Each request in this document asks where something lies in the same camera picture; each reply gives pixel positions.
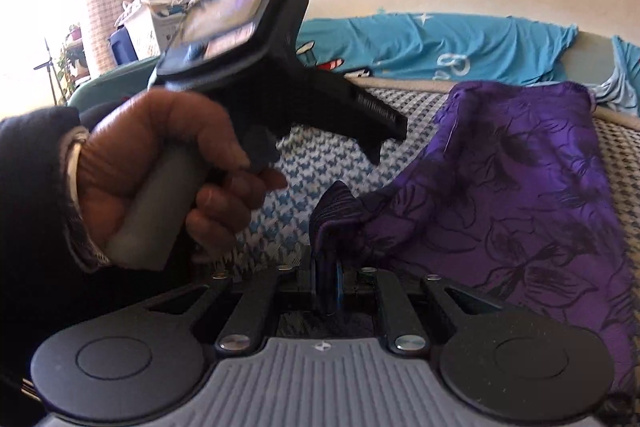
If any white perforated laundry basket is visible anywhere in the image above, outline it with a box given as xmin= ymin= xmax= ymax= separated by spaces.
xmin=120 ymin=0 xmax=201 ymax=58

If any person's left hand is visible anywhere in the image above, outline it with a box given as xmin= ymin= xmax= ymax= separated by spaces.
xmin=77 ymin=87 xmax=288 ymax=265

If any black tripod stand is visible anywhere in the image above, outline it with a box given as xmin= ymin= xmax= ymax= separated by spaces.
xmin=32 ymin=38 xmax=68 ymax=105

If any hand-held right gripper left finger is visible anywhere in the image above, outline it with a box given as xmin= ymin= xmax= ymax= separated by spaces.
xmin=147 ymin=252 xmax=331 ymax=355

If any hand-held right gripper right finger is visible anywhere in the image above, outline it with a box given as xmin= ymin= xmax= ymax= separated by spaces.
xmin=330 ymin=259 xmax=502 ymax=355

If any purple floral garment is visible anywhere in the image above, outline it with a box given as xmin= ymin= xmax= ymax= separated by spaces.
xmin=309 ymin=79 xmax=638 ymax=395

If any blue storage bin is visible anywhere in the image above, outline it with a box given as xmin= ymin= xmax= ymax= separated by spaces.
xmin=107 ymin=27 xmax=138 ymax=65

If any houndstooth bed mat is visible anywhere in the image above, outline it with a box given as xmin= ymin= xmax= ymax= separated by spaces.
xmin=235 ymin=74 xmax=640 ymax=278

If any potted green plant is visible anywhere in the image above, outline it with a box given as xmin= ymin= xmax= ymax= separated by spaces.
xmin=57 ymin=24 xmax=93 ymax=100

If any blue cartoon printed cover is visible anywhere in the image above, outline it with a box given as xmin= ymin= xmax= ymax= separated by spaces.
xmin=67 ymin=11 xmax=640 ymax=118

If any person's left forearm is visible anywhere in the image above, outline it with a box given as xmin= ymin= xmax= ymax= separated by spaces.
xmin=0 ymin=99 xmax=113 ymax=273

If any silver bangle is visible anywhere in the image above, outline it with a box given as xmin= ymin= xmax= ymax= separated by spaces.
xmin=60 ymin=129 xmax=111 ymax=268

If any grey padded bed rail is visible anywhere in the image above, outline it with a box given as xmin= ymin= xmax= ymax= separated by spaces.
xmin=555 ymin=31 xmax=621 ymax=85

